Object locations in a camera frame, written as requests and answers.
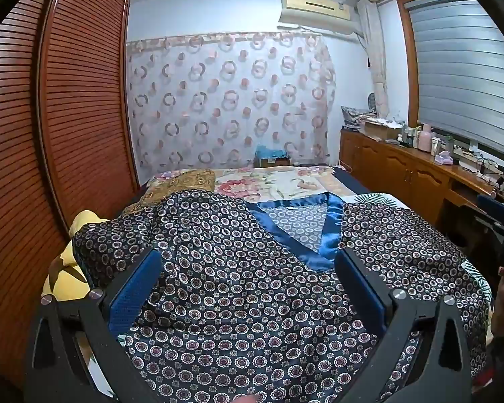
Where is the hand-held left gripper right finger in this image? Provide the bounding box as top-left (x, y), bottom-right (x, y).
top-left (334, 248), bottom-right (474, 403)

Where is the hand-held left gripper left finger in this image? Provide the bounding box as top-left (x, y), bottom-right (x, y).
top-left (25, 249), bottom-right (164, 403)

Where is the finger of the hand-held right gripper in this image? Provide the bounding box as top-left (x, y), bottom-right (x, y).
top-left (474, 195), bottom-right (504, 241)

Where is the circle-patterned navy pajama top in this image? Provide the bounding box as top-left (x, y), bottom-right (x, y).
top-left (71, 190), bottom-right (490, 403)

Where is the yellow pillow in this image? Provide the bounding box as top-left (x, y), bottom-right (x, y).
top-left (42, 211), bottom-right (110, 303)

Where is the palm leaf print cloth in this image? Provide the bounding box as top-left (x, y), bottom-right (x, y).
top-left (76, 192), bottom-right (494, 393)

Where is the navy mattress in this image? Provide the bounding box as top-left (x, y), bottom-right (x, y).
top-left (334, 166), bottom-right (372, 196)

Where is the long wooden cabinet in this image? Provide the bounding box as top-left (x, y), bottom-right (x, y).
top-left (339, 128), bottom-right (504, 236)

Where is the floral bed blanket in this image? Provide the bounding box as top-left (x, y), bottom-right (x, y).
top-left (145, 166), bottom-right (353, 215)

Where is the open cardboard box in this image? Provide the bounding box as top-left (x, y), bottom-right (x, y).
top-left (363, 120), bottom-right (402, 141)

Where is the grey window blind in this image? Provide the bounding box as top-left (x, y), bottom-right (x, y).
top-left (405, 0), bottom-right (504, 152)

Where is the small cardboard box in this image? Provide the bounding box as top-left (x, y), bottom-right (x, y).
top-left (254, 155), bottom-right (292, 168)

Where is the blue plastic bag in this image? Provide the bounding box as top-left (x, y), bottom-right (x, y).
top-left (256, 145), bottom-right (288, 158)

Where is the folded patterned fabric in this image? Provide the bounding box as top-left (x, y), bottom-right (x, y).
top-left (341, 106), bottom-right (379, 129)

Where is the beige window curtain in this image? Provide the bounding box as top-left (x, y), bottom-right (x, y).
top-left (356, 0), bottom-right (389, 120)

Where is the louvered wooden wardrobe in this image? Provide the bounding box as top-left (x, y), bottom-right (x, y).
top-left (0, 0), bottom-right (140, 387)

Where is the circle-print sheer curtain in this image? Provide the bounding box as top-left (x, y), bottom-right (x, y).
top-left (126, 31), bottom-right (337, 173)

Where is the wooden window frame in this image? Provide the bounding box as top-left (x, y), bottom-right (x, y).
top-left (397, 0), bottom-right (488, 129)

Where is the beige wall air conditioner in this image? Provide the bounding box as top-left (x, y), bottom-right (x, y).
top-left (278, 0), bottom-right (354, 34)

